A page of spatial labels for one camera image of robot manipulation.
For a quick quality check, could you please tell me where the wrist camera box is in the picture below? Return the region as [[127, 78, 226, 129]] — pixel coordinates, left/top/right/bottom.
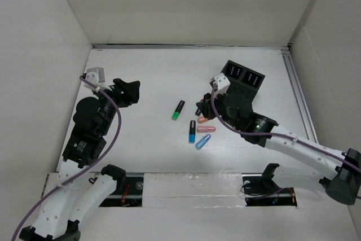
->
[[85, 67, 105, 85], [210, 73, 231, 96]]

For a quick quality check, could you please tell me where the blue cap black highlighter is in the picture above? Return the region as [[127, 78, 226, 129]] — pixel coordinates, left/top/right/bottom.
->
[[188, 120, 196, 143]]

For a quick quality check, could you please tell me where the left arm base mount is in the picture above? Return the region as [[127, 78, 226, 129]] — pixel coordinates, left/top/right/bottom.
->
[[88, 164, 144, 207]]

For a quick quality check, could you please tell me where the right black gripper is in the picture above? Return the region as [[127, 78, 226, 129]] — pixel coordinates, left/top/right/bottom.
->
[[196, 88, 242, 132]]

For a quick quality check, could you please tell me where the blue translucent correction tape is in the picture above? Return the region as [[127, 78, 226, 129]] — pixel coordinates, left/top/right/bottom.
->
[[195, 134, 212, 150]]

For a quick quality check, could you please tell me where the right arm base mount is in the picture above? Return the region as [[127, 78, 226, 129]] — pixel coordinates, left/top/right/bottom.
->
[[240, 163, 297, 207]]

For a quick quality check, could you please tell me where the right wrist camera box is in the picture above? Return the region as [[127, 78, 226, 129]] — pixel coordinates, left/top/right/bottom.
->
[[210, 73, 231, 96]]

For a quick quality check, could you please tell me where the green cap black highlighter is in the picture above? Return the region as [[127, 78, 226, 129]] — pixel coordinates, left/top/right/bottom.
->
[[171, 100, 185, 120]]

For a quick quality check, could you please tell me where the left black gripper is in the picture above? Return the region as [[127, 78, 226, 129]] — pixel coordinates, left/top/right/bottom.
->
[[93, 77, 139, 134]]

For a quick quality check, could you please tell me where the orange translucent correction tape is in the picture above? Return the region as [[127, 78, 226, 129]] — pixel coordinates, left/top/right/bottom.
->
[[197, 116, 208, 124]]

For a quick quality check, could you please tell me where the black two-compartment organizer box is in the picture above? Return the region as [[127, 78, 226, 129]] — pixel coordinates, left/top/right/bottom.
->
[[221, 60, 266, 102]]

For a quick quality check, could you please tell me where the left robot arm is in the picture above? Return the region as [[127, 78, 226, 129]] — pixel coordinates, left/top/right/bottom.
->
[[12, 75, 140, 240]]

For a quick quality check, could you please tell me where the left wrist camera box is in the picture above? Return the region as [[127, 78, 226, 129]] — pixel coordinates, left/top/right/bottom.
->
[[85, 67, 105, 85]]

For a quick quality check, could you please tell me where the aluminium rail right side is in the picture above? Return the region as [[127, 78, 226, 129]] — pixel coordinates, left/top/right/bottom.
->
[[281, 49, 319, 143]]

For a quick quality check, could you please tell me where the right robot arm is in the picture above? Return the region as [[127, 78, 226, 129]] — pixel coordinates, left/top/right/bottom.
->
[[196, 91, 360, 205]]

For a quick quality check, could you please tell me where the pink translucent correction tape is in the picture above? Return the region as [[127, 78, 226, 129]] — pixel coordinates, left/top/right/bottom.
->
[[196, 126, 217, 133]]

